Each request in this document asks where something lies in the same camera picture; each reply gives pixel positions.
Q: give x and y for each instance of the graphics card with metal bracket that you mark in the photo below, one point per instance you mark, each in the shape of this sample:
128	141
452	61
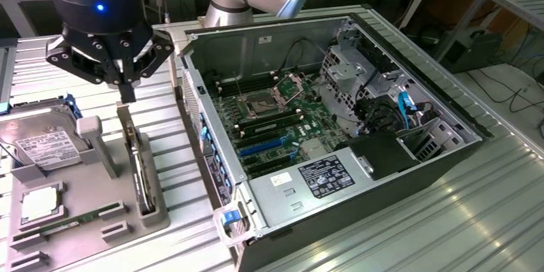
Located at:
138	157

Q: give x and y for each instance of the black RAM slot bank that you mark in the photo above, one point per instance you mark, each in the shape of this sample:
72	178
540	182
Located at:
247	84
268	125

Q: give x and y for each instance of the blue expansion slot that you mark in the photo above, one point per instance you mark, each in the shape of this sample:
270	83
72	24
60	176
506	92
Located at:
259	148

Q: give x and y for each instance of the blue disk carrier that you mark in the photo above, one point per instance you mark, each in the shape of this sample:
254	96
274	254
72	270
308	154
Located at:
74	106

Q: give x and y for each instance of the thin locking lever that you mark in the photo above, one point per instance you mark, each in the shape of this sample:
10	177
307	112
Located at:
240	87

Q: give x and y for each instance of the hard disk with white label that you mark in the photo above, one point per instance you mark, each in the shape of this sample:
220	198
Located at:
43	144

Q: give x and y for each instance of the white case sticker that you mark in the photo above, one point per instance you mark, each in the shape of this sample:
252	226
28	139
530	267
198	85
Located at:
266	39

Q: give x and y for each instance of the CPU socket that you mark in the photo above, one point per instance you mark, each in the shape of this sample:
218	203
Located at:
262	104

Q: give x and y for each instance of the metal socket cover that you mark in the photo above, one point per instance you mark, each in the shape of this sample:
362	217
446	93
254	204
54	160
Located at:
295	76

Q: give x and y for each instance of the grey parts rack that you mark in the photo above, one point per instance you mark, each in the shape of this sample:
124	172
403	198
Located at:
84	189

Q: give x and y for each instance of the silver CPU chip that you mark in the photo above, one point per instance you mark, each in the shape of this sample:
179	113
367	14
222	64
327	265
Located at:
38	203

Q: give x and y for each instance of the green motherboard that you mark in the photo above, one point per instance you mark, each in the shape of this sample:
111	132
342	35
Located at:
315	125

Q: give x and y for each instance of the silver metal disk bay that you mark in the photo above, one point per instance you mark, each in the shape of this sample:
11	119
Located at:
344	74

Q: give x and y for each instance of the silver chipset heat sink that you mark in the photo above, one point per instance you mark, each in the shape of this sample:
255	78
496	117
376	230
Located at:
314	149

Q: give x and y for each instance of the green RAM stick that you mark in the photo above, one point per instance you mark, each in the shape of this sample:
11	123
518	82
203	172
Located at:
68	223

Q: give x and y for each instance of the silver power supply with label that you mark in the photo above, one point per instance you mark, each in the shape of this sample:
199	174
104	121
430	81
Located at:
272	202

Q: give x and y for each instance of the blue case latch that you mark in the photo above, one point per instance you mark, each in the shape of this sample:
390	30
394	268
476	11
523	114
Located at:
231	217

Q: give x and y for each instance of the black plastic shroud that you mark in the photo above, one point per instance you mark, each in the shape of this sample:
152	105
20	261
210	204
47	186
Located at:
378	151

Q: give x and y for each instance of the open black PC case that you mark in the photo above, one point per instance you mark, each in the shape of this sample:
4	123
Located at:
298	240

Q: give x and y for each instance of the black box on floor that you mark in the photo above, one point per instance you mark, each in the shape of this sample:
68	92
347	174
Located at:
472	52

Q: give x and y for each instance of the metal slat side table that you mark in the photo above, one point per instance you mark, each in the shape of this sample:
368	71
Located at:
523	1

